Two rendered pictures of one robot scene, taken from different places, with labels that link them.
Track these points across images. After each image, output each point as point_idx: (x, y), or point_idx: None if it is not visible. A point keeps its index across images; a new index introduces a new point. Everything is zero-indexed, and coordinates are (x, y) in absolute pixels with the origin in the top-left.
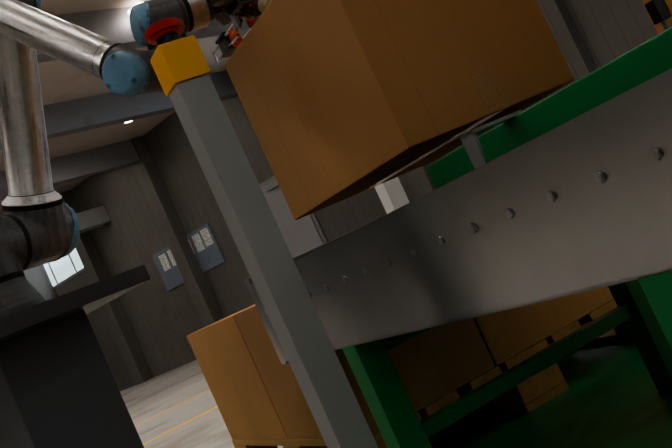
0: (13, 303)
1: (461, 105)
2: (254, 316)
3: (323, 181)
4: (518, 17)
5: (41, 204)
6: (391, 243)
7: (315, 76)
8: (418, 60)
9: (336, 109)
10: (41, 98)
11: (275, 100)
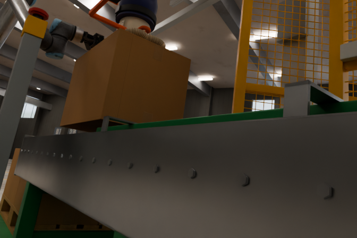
0: None
1: (133, 118)
2: None
3: (73, 116)
4: (175, 103)
5: None
6: (59, 147)
7: (93, 76)
8: (128, 92)
9: (91, 92)
10: (10, 31)
11: (79, 79)
